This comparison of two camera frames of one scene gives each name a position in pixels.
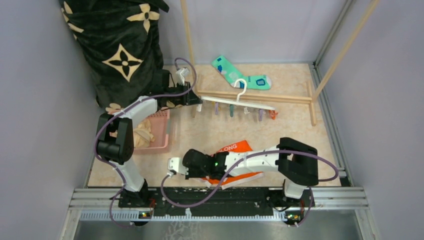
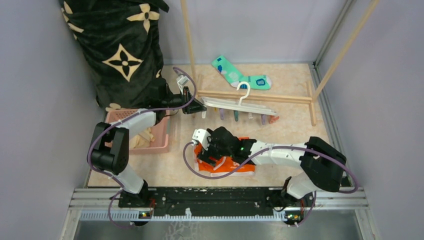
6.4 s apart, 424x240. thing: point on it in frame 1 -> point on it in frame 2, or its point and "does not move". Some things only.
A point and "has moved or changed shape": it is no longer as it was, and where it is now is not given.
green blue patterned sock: [257, 82] does not move
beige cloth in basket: [142, 135] does not move
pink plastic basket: [159, 122] does not move
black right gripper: [190, 174] -> [205, 154]
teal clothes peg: [231, 110] -> [236, 115]
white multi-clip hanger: [238, 101] has moved or changed shape
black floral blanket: [123, 39] does not move
